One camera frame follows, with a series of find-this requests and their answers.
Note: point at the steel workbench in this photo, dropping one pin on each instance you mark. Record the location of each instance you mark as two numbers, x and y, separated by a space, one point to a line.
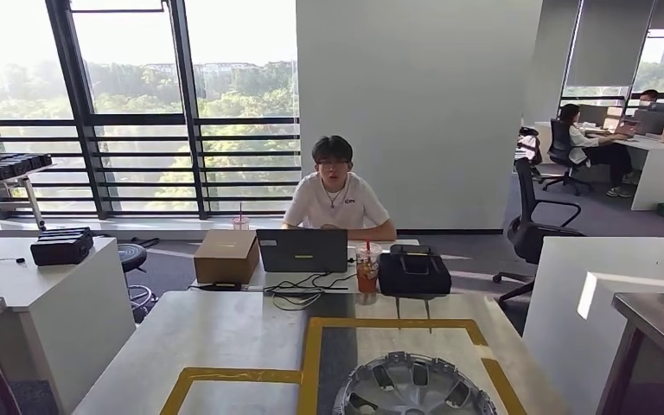
194 338

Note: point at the white metal shelf table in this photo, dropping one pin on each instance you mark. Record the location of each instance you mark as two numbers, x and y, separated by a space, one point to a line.
0 184

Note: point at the person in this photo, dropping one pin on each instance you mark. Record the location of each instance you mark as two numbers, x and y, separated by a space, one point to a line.
338 200
648 97
581 140

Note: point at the grey laptop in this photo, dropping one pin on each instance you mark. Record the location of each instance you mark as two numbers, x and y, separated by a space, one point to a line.
303 252

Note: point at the iced drink plastic cup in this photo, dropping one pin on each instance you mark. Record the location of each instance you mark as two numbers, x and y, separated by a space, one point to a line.
368 275

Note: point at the clear plastic cup with straw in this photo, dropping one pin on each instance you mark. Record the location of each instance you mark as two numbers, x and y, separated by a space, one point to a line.
241 223

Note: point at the cardboard box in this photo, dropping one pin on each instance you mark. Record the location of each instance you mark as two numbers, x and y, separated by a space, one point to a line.
226 258

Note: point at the large yellow tape square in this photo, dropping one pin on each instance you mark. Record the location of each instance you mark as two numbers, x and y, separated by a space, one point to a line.
311 366

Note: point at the small yellow tape square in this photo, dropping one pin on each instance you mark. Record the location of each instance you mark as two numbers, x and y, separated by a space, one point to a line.
240 375

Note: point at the silver wheel hubcap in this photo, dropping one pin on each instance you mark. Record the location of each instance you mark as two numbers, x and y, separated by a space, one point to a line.
400 395

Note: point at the chair draped with clothes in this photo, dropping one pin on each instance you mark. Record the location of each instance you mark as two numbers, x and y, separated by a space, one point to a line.
527 149

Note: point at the black round seat stool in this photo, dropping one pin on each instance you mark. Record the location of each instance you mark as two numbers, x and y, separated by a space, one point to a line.
131 258

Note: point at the black office chair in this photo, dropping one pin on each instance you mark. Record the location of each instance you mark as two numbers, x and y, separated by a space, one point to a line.
558 140
538 240

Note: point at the black window railing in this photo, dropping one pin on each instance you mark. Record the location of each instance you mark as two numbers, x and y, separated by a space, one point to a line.
137 120

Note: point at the small black case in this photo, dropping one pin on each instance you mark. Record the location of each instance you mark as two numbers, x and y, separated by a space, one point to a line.
63 249

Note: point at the grey roller blind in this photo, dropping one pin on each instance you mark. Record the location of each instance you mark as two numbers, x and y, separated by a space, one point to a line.
607 40

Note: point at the white office desk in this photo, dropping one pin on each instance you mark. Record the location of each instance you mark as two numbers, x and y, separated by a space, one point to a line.
658 177

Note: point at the black battery pack row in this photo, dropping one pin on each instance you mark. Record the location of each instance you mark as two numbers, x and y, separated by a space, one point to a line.
5 167

